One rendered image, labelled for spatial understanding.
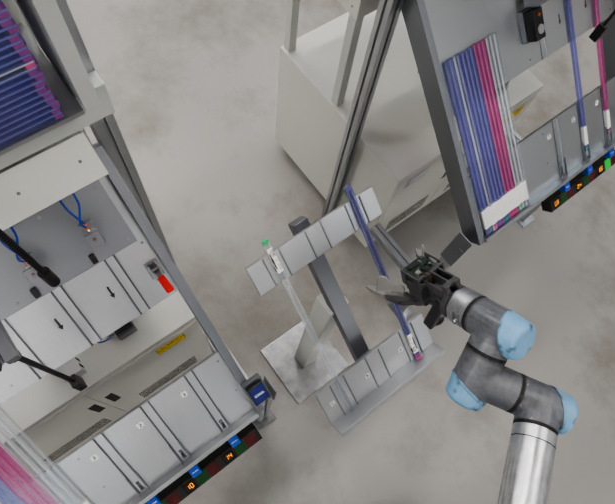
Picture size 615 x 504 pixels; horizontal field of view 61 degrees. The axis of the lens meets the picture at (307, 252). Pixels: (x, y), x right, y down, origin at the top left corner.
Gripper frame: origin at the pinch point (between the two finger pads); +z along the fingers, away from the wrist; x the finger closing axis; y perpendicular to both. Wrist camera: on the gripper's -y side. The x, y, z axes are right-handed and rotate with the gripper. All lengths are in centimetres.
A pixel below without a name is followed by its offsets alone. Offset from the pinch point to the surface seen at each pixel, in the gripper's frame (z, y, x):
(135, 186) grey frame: 32, 33, 36
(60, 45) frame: -3, 68, 39
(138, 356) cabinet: 42, -13, 57
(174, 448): 12, -17, 61
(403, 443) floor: 23, -102, 0
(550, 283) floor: 30, -96, -95
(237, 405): 11.6, -17.9, 43.7
